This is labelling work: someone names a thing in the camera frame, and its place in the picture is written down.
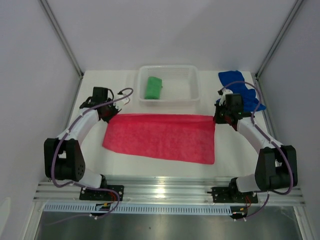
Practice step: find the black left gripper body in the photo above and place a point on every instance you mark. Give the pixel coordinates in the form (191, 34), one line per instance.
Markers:
(111, 111)

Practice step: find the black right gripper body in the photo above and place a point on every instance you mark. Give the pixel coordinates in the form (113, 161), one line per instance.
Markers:
(220, 115)

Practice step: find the pink microfiber towel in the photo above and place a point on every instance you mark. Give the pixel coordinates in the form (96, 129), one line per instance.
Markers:
(175, 137)

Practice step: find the green microfiber towel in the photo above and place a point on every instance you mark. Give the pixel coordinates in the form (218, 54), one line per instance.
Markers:
(153, 88)

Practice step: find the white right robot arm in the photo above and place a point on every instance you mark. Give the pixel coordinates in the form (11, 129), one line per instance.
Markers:
(276, 167)

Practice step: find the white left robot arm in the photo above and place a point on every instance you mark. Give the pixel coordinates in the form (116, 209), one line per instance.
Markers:
(64, 162)

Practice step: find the blue microfiber towel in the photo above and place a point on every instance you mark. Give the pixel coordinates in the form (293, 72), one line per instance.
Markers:
(249, 96)

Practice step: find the white plastic basket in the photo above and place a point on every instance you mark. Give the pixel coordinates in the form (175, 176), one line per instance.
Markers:
(180, 85)

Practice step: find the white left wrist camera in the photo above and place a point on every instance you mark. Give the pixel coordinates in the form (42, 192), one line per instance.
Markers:
(120, 101)

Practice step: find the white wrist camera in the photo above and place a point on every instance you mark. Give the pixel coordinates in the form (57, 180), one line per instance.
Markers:
(120, 101)
(223, 94)

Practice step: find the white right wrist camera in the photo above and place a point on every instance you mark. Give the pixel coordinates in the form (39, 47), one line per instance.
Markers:
(223, 94)

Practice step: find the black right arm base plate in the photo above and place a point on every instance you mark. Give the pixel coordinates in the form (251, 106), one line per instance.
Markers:
(229, 194)

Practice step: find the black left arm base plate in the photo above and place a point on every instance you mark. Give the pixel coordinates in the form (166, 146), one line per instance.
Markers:
(100, 195)

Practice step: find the aluminium front rail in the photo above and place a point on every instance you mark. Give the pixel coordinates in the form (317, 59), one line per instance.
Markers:
(143, 190)

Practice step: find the aluminium frame post left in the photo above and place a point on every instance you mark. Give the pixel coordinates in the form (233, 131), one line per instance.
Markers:
(49, 13)

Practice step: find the aluminium frame post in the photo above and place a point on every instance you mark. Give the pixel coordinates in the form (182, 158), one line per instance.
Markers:
(289, 19)
(49, 13)

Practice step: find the white slotted cable duct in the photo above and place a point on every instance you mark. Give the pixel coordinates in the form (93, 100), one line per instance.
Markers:
(129, 208)

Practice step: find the aluminium frame post right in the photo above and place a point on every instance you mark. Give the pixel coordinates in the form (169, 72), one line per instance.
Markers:
(289, 19)

